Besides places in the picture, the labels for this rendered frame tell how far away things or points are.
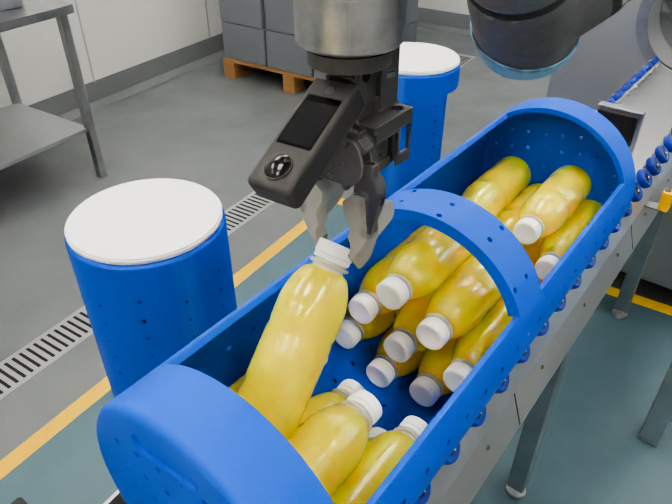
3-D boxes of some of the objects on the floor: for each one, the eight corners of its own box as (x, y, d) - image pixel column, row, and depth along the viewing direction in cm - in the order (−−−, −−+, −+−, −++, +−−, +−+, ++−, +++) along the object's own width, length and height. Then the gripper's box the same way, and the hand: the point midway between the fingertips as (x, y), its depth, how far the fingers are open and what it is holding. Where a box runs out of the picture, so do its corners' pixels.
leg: (628, 313, 244) (680, 175, 207) (624, 321, 240) (676, 181, 204) (614, 308, 247) (662, 170, 210) (609, 315, 243) (658, 176, 207)
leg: (528, 489, 181) (577, 334, 144) (520, 503, 177) (568, 348, 141) (510, 478, 184) (553, 324, 147) (501, 492, 180) (544, 337, 143)
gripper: (440, 42, 51) (421, 249, 64) (332, 19, 57) (334, 213, 69) (382, 72, 45) (374, 292, 58) (269, 43, 51) (284, 249, 64)
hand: (335, 252), depth 61 cm, fingers closed on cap, 4 cm apart
